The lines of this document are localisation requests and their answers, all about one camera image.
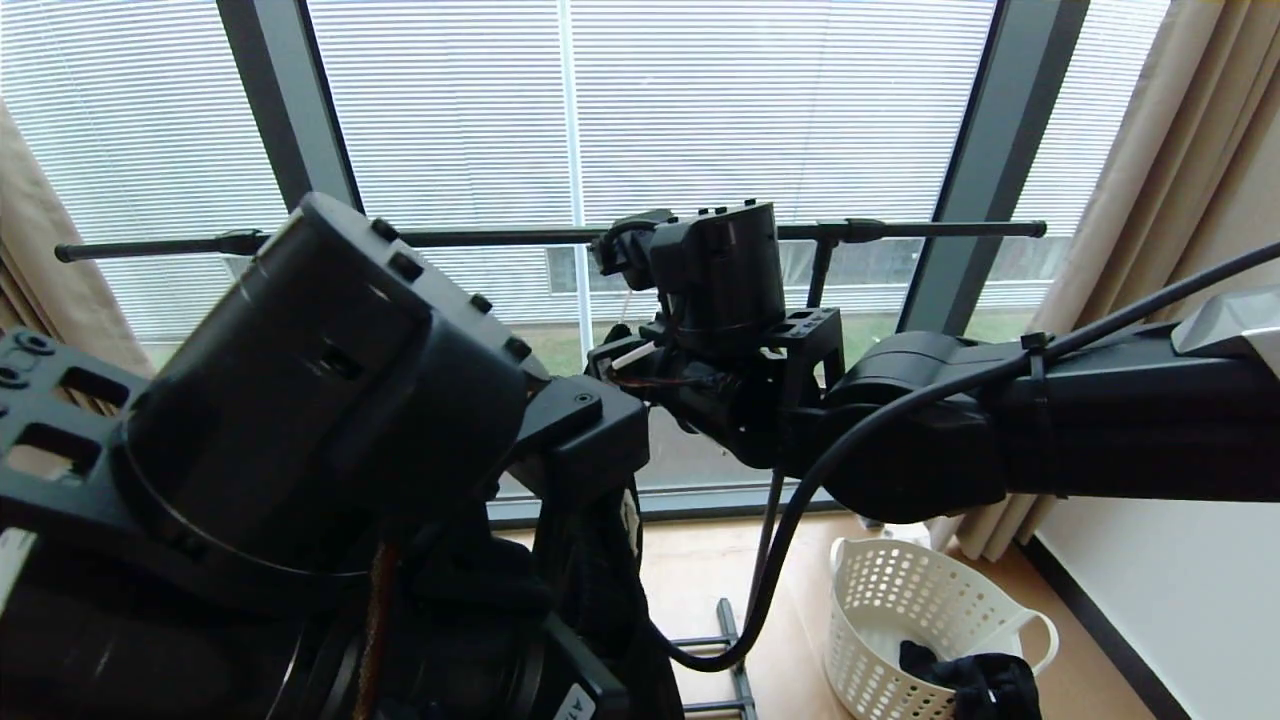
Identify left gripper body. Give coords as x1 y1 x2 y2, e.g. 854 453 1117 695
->
0 540 631 720

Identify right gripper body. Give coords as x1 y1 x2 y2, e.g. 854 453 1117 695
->
585 325 801 471

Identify black shorts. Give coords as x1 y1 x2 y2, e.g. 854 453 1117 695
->
440 478 687 720

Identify black clothes rack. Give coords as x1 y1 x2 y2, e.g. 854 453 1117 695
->
55 218 1048 720

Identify white laundry basket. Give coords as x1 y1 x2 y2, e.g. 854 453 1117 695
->
824 538 1059 720

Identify window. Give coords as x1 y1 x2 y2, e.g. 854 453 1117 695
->
0 0 1171 526

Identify black garment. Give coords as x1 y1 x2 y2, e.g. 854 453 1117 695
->
898 640 1043 720

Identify beige curtain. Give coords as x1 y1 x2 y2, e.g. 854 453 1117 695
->
925 0 1280 561
0 100 156 376

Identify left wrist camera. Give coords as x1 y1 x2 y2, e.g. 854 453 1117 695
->
505 375 652 506

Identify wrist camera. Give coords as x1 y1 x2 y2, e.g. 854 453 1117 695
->
590 210 683 293
505 375 652 506

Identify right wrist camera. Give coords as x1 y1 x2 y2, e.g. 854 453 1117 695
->
590 210 683 293

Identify black cable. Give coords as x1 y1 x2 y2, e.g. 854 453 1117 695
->
648 240 1280 674

